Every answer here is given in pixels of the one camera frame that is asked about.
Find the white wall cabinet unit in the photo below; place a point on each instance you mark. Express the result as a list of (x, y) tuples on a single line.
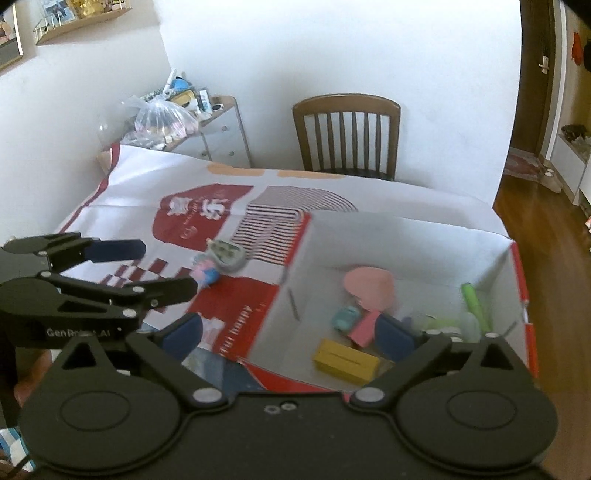
[(565, 161)]

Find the white plastic tube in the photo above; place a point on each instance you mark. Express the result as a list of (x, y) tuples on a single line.
[(468, 325)]

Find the red white printed cloth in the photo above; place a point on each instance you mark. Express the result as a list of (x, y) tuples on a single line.
[(138, 175)]

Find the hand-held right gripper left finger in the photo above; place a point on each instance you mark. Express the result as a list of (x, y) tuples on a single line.
[(184, 332)]

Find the green marker pen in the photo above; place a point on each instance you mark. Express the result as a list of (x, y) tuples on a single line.
[(473, 300)]

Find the clear plastic bag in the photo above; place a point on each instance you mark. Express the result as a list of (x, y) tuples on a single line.
[(161, 122)]

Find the brown wooden chair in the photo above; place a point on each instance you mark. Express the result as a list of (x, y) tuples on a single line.
[(346, 104)]

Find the blue toy car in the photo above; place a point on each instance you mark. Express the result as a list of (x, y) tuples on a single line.
[(345, 318)]

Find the dark shoe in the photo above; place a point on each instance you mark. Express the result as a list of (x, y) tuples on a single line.
[(575, 133)]

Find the light green plastic toy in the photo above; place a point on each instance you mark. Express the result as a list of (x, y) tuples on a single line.
[(443, 323)]

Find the pink heart-shaped dish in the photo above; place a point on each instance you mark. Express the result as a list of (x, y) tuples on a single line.
[(369, 284)]

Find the wooden wall shelf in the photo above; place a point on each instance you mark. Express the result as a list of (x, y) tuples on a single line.
[(78, 28)]

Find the blue striped cloth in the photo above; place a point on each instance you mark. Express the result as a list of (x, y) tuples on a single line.
[(11, 443)]

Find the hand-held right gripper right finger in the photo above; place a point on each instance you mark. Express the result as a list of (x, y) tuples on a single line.
[(392, 337)]

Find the small pink packet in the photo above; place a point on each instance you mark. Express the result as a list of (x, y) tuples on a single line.
[(362, 330)]

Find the white drawer cabinet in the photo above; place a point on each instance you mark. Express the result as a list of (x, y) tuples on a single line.
[(217, 138)]

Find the patterned tape roll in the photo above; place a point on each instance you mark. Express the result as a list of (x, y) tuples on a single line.
[(226, 256)]

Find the red cardboard shoe box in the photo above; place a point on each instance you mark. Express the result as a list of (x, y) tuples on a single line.
[(415, 240)]

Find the brown wooden door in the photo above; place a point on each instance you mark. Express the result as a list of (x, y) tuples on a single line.
[(535, 115)]

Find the red hanging bag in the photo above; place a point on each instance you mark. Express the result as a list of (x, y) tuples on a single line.
[(577, 46)]

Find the pink pig toy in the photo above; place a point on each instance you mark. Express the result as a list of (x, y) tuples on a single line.
[(207, 274)]

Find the yellow cardboard box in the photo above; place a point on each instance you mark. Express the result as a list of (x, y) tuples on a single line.
[(341, 360)]

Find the gold figurine set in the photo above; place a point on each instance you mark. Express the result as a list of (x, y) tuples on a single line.
[(90, 8)]

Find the red floor rug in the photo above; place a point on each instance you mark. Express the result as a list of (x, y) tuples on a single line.
[(521, 166)]

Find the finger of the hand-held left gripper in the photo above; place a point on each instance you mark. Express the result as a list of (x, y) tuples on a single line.
[(175, 290), (120, 249)]

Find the person's left forearm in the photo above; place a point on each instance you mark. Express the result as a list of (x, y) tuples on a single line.
[(30, 383)]

